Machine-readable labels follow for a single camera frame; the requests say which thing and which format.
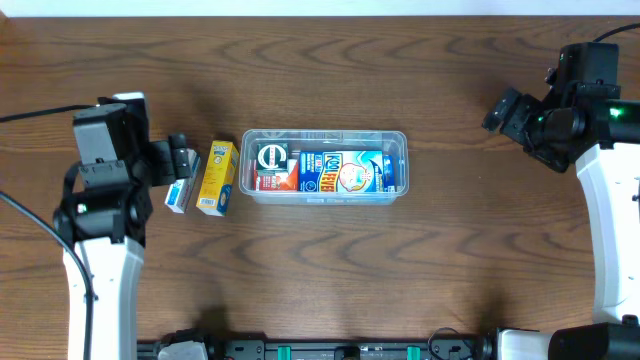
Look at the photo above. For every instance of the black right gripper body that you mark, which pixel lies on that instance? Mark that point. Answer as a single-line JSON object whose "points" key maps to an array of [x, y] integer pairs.
{"points": [[516, 118]]}

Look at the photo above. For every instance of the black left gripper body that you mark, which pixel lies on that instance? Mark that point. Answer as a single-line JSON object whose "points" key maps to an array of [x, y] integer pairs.
{"points": [[163, 161]]}

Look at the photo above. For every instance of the white blue toothpaste box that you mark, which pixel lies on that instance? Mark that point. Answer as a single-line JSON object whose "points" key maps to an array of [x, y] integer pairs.
{"points": [[179, 193]]}

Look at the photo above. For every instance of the yellow Woods box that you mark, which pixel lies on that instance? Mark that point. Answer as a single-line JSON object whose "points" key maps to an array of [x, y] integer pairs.
{"points": [[216, 189]]}

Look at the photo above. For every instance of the red white medicine box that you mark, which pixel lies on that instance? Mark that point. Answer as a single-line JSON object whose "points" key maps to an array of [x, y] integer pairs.
{"points": [[287, 180]]}

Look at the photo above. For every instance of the green round-logo small box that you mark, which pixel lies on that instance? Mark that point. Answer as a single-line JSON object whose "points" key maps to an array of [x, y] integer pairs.
{"points": [[272, 156]]}

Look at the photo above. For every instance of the blue Kool Fever box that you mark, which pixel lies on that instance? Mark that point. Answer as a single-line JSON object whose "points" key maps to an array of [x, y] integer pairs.
{"points": [[352, 171]]}

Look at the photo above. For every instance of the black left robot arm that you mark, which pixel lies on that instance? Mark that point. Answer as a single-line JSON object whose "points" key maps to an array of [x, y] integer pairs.
{"points": [[102, 220]]}

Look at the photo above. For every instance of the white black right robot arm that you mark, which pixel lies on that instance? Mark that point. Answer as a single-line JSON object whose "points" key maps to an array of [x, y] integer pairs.
{"points": [[606, 160]]}

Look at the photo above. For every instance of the clear plastic container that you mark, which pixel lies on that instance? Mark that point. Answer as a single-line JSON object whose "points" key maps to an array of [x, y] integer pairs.
{"points": [[393, 143]]}

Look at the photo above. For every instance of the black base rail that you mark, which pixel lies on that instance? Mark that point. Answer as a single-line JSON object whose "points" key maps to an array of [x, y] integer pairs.
{"points": [[445, 343]]}

